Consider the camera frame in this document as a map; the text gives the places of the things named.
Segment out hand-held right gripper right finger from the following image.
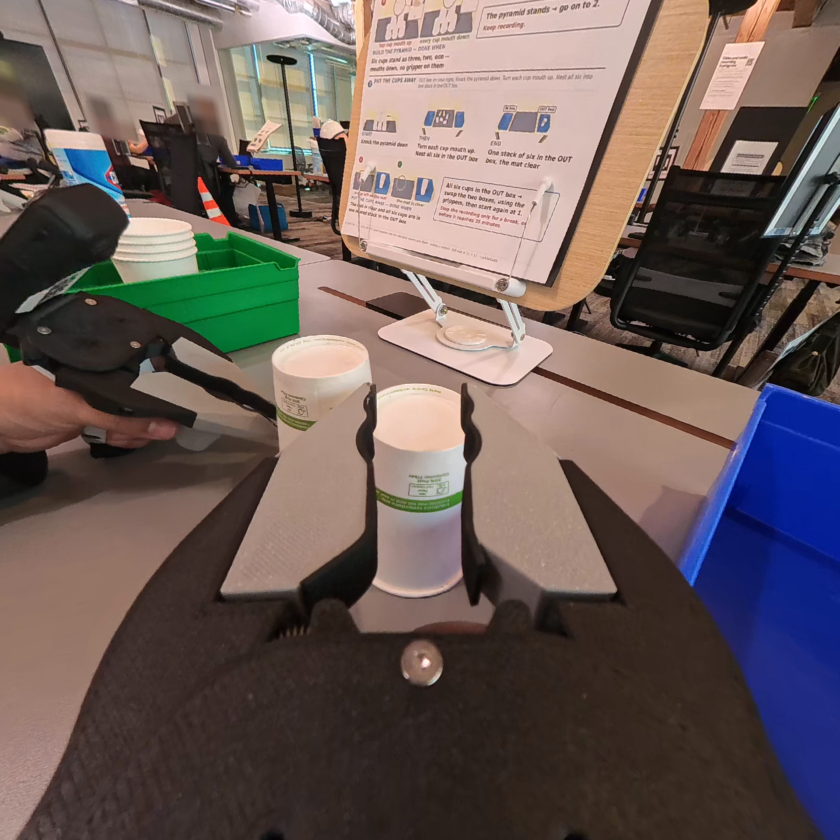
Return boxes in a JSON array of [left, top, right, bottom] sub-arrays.
[[459, 382, 619, 608]]

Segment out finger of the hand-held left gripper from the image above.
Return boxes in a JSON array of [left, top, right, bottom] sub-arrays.
[[133, 369, 281, 455], [159, 336, 278, 422]]

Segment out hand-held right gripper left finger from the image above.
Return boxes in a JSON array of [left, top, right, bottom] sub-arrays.
[[220, 382, 380, 613]]

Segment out green plastic bin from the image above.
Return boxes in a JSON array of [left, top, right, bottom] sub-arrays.
[[5, 231, 301, 363]]

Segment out white green-banded paper cup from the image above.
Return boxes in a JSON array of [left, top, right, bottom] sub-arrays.
[[271, 335, 373, 454], [371, 384, 467, 598]]

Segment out stack of white paper cups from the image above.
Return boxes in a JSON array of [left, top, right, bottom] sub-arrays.
[[110, 218, 199, 284]]

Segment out blue plastic bin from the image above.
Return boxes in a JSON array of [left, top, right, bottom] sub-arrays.
[[676, 384, 840, 840]]

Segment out person's left forearm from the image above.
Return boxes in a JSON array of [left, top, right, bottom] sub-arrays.
[[0, 449, 51, 500]]

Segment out person's left hand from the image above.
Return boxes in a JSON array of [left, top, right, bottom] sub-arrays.
[[0, 361, 179, 455]]

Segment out orange traffic cone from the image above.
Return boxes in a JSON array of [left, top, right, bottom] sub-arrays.
[[197, 176, 232, 227]]

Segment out wipes canister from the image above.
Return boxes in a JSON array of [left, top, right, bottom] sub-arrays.
[[45, 129, 132, 221]]

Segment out long background table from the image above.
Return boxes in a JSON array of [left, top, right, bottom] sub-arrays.
[[220, 164, 303, 244]]

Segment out black floor lamp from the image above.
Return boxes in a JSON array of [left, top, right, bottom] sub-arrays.
[[266, 56, 312, 219]]

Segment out black bag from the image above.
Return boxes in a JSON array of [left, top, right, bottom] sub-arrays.
[[764, 314, 840, 396]]

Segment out black mesh chair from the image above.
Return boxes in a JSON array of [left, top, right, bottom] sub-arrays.
[[610, 167, 788, 355]]

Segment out wooden instruction board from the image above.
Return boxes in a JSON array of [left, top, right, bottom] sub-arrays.
[[338, 0, 713, 312]]

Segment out white wall notice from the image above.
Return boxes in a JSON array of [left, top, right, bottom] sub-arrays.
[[699, 41, 766, 110]]

